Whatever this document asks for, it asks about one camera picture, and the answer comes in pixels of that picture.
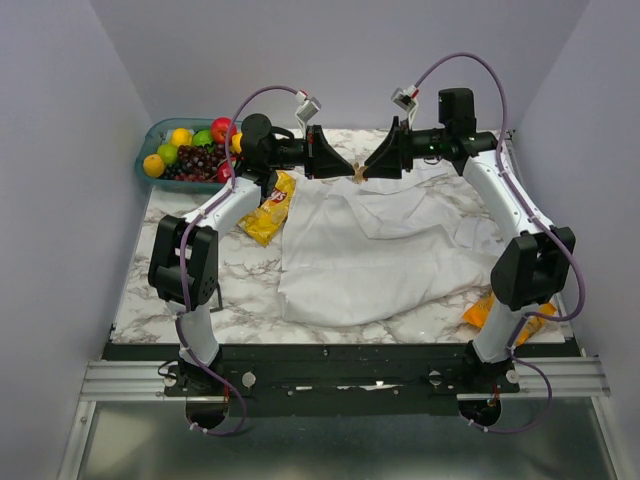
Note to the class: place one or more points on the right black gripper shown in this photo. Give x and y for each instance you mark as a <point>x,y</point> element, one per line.
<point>388,160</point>

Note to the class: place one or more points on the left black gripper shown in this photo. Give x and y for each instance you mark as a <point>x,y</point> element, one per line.
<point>320,158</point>

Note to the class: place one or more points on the white shirt garment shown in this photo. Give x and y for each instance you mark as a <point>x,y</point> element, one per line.
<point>355,253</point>

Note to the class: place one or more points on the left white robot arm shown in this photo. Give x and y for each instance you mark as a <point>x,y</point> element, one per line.
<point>185,257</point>

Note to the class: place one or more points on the yellow Lays chip bag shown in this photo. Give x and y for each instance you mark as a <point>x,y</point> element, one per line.
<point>265,221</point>

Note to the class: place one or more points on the yellow lemon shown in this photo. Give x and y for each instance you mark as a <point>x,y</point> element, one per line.
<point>236,147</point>

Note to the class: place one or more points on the red apple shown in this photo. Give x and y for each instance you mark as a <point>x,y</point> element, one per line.
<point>222,128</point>

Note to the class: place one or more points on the green apple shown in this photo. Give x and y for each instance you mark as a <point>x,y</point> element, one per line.
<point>203,138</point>

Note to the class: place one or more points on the dark purple grapes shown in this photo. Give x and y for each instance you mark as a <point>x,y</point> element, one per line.
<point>198,164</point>

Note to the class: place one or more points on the green lime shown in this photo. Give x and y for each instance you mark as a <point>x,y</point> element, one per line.
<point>168,153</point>

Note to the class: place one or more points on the teal fruit basket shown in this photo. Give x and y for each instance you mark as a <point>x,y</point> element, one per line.
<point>160,134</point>

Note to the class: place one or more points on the orange fruit front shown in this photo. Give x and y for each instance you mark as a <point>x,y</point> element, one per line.
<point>153,166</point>

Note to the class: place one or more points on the orange snack bag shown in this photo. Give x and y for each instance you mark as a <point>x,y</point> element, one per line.
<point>478,314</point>

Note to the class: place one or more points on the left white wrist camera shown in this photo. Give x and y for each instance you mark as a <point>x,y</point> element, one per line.
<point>308,107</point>

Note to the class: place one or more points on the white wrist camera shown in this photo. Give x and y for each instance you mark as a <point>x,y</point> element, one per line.
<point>407,100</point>
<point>308,107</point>

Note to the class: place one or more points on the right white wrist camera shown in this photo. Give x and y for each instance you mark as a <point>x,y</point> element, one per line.
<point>407,100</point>

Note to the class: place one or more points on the small black wire cube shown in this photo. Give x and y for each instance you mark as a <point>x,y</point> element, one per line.
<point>216,301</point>

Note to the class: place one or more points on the aluminium extrusion rail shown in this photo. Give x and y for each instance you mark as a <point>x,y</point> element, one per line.
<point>570,377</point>

